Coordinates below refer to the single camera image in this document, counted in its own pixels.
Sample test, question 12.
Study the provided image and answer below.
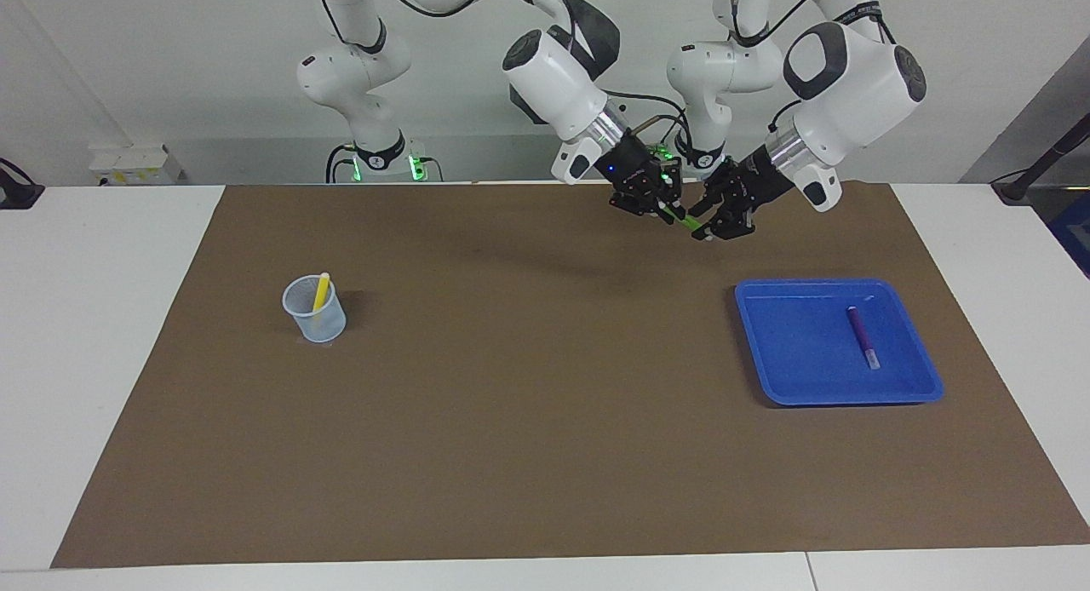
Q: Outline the black tripod pole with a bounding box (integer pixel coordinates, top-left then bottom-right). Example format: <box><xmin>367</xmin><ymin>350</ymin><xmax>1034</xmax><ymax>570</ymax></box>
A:
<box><xmin>990</xmin><ymin>114</ymin><xmax>1090</xmax><ymax>204</ymax></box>

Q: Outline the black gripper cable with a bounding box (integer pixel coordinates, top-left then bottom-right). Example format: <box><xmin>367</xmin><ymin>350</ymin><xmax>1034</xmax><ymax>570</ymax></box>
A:
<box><xmin>728</xmin><ymin>0</ymin><xmax>895</xmax><ymax>136</ymax></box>
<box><xmin>375</xmin><ymin>0</ymin><xmax>692</xmax><ymax>149</ymax></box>

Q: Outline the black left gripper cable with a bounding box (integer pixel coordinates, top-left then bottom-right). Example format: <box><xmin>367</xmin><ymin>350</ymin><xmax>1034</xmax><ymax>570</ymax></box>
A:
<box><xmin>728</xmin><ymin>0</ymin><xmax>895</xmax><ymax>136</ymax></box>

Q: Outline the purple highlighter pen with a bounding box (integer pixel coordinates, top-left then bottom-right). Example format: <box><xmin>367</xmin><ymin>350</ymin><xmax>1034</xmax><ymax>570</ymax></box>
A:
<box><xmin>846</xmin><ymin>307</ymin><xmax>881</xmax><ymax>370</ymax></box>

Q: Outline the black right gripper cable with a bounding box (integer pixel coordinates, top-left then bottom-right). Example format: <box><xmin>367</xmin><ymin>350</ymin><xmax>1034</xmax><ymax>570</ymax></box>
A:
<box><xmin>375</xmin><ymin>0</ymin><xmax>692</xmax><ymax>149</ymax></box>

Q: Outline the blue box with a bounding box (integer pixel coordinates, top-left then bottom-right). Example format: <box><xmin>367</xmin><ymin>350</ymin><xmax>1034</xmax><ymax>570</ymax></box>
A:
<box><xmin>1049</xmin><ymin>191</ymin><xmax>1090</xmax><ymax>278</ymax></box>

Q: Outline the brown table mat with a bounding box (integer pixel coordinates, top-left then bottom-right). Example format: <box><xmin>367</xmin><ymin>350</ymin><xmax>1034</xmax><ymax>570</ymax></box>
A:
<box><xmin>51</xmin><ymin>182</ymin><xmax>1090</xmax><ymax>569</ymax></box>

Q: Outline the blue plastic tray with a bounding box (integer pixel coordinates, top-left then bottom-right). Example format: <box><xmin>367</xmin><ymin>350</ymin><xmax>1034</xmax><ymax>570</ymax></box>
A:
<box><xmin>734</xmin><ymin>278</ymin><xmax>944</xmax><ymax>407</ymax></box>

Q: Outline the black right arm base cable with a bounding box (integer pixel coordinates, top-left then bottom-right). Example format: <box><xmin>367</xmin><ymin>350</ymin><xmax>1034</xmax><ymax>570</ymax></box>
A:
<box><xmin>326</xmin><ymin>142</ymin><xmax>359</xmax><ymax>184</ymax></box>

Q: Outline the translucent plastic cup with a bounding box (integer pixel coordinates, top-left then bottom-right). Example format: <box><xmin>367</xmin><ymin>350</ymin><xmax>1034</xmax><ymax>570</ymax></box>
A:
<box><xmin>282</xmin><ymin>275</ymin><xmax>347</xmax><ymax>344</ymax></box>

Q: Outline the green highlighter pen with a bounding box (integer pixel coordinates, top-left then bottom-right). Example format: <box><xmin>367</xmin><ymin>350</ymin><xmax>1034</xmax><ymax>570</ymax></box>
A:
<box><xmin>660</xmin><ymin>201</ymin><xmax>712</xmax><ymax>234</ymax></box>

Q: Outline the black stand base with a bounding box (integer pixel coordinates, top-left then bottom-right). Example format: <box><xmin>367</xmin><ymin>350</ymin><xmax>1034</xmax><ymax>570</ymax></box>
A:
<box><xmin>0</xmin><ymin>157</ymin><xmax>45</xmax><ymax>210</ymax></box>

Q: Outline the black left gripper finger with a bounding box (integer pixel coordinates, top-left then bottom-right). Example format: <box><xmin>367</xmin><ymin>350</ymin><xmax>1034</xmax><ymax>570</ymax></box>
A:
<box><xmin>688</xmin><ymin>161</ymin><xmax>742</xmax><ymax>219</ymax></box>
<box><xmin>694</xmin><ymin>208</ymin><xmax>757</xmax><ymax>241</ymax></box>

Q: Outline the white power strip box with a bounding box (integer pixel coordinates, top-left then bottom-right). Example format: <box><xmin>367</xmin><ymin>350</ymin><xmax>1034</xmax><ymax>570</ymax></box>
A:
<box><xmin>89</xmin><ymin>143</ymin><xmax>184</xmax><ymax>186</ymax></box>

